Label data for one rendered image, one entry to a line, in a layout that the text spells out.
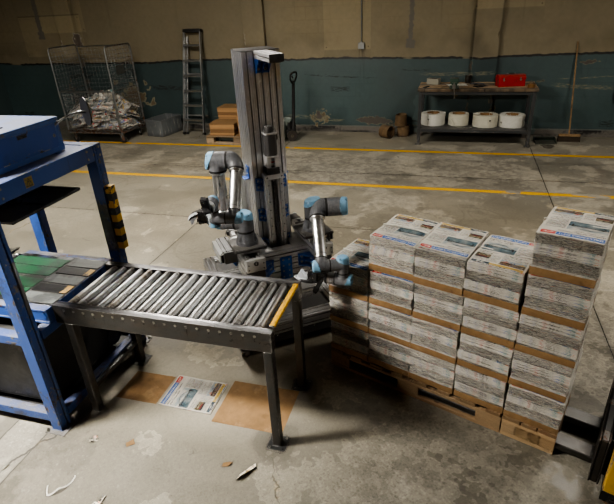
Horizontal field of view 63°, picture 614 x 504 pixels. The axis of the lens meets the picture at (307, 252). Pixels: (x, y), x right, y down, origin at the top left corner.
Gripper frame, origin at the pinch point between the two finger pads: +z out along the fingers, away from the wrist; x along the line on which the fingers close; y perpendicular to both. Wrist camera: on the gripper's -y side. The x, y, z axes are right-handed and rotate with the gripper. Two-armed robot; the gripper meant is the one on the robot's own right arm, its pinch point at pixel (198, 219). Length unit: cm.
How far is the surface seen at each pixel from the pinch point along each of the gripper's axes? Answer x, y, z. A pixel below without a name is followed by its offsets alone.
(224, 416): -21, 122, 25
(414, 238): -121, 1, -8
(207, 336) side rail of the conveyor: -14, 49, 40
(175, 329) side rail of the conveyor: 4, 49, 36
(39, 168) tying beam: 88, -19, -3
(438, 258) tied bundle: -132, 3, 10
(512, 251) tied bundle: -170, -5, 9
